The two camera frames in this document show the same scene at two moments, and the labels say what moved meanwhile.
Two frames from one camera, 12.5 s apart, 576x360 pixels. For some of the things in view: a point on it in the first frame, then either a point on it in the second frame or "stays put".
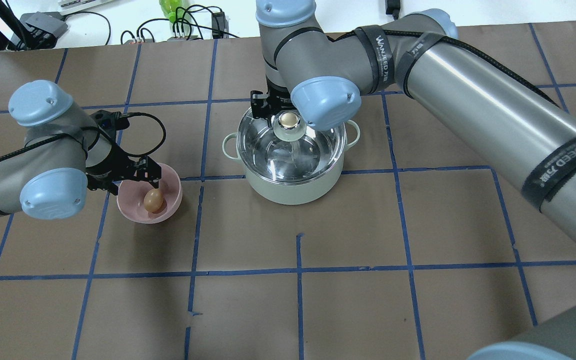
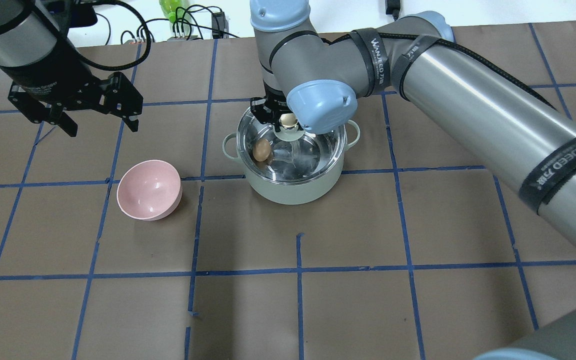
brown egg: x=153 y=200 → x=261 y=149
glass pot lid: x=289 y=151 stays put
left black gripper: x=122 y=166 → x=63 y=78
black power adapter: x=219 y=22 stays put
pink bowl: x=131 y=194 stays put
